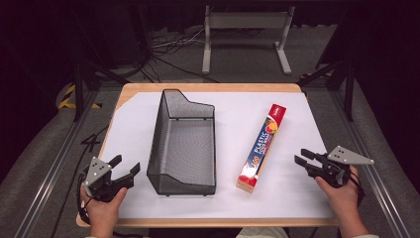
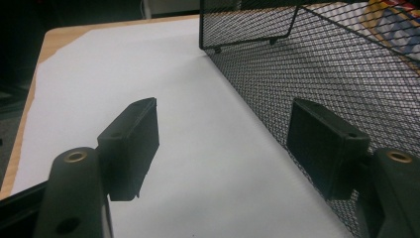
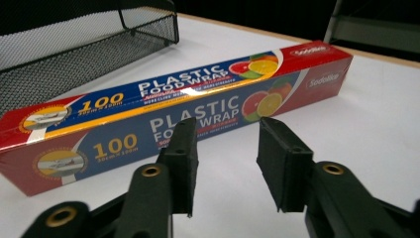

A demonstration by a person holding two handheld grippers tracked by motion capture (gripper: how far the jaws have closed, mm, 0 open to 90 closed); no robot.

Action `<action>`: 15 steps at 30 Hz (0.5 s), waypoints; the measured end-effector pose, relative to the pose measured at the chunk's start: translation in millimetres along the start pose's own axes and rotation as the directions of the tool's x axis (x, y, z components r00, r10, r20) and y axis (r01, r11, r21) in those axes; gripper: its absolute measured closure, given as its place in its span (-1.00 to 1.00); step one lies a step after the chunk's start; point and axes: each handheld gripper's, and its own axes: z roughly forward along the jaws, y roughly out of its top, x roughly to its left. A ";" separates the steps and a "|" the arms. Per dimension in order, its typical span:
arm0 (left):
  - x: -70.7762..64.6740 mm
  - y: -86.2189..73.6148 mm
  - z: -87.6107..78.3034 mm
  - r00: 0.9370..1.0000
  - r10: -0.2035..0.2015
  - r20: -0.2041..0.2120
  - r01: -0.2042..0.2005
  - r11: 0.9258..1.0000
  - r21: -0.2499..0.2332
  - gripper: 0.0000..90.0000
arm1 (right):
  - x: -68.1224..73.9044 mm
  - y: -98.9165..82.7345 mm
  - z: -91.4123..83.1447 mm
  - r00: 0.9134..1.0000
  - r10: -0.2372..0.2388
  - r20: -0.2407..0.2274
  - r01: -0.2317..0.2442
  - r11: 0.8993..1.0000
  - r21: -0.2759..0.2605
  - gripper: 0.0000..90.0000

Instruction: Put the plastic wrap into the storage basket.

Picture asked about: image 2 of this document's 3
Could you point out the white paper sheet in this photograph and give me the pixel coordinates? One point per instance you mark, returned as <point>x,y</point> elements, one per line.
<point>185,132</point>

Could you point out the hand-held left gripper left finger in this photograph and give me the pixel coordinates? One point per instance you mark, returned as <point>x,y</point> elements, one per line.
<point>130,148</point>

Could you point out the colourful patterned packet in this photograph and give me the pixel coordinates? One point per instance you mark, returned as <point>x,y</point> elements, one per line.
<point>394,26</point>

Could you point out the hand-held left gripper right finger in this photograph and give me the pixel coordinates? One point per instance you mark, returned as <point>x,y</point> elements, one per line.
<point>325,148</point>

